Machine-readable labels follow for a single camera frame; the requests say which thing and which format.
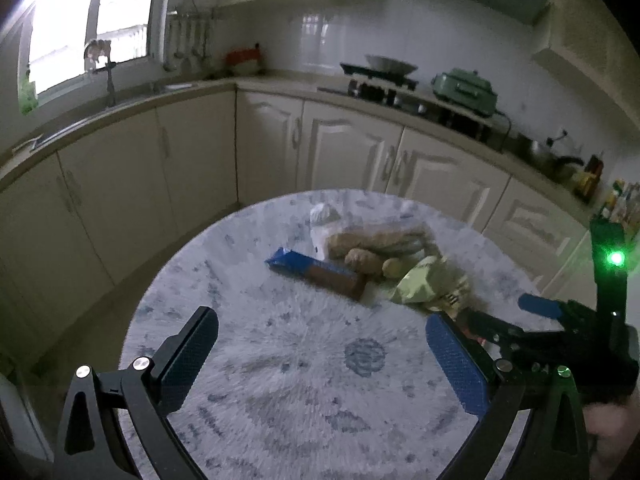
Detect black gas stove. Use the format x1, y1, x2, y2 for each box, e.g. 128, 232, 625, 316
316, 62, 507, 146

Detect round marble table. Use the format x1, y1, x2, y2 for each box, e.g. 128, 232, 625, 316
120, 190, 554, 479

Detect wok on stove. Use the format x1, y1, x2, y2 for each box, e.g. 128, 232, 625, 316
364, 54, 418, 77

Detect hanging utensil rack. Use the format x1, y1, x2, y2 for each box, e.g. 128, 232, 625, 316
163, 0, 215, 74

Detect blue cookie package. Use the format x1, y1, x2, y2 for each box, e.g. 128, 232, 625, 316
265, 247, 367, 300

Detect black pan with kettle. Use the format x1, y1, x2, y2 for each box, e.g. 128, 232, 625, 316
510, 130, 585, 183

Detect condiment bottles group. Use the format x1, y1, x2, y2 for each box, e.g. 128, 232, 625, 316
598, 179, 640, 242

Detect crumpled white tissue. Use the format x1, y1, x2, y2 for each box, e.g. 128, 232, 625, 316
309, 203, 342, 260

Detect red and white plush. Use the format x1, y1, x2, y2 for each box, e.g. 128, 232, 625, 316
224, 44, 264, 76

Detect window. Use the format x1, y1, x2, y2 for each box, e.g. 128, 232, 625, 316
17, 0, 153, 115

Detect green electric grill pot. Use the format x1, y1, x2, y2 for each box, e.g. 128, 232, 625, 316
431, 68, 498, 118

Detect upper wall cabinet right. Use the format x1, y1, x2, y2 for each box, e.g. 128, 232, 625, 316
532, 0, 639, 133

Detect kitchen faucet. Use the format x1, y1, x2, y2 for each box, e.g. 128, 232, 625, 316
84, 38, 116, 108

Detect bagged bread loaf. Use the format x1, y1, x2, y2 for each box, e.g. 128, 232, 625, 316
319, 224, 440, 259

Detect green chip bag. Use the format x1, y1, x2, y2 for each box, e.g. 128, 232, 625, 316
390, 256, 472, 318

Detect cream lower cabinets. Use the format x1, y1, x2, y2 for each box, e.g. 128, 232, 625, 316
1, 81, 589, 364

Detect dark sauce bottle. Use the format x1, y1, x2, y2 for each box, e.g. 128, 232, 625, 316
573, 154, 604, 205

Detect person's hand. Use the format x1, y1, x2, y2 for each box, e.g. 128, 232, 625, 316
582, 391, 639, 479

